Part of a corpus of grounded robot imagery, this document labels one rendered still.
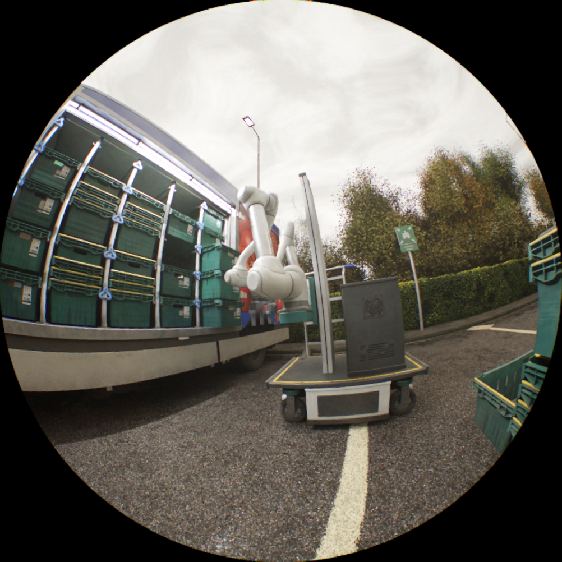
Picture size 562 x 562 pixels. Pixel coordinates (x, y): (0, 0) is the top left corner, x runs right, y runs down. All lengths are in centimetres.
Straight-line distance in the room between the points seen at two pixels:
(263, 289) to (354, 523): 102
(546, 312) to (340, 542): 82
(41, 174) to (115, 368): 137
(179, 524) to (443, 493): 85
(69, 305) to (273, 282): 126
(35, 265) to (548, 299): 210
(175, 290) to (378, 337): 157
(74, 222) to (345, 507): 193
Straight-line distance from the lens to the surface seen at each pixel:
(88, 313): 140
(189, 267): 210
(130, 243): 158
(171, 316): 167
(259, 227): 106
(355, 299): 103
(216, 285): 175
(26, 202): 158
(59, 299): 138
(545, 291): 71
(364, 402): 108
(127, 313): 147
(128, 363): 132
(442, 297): 441
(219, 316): 170
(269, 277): 86
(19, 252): 147
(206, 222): 222
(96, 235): 151
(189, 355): 158
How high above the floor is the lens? 69
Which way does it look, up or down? 11 degrees up
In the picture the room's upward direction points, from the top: 5 degrees counter-clockwise
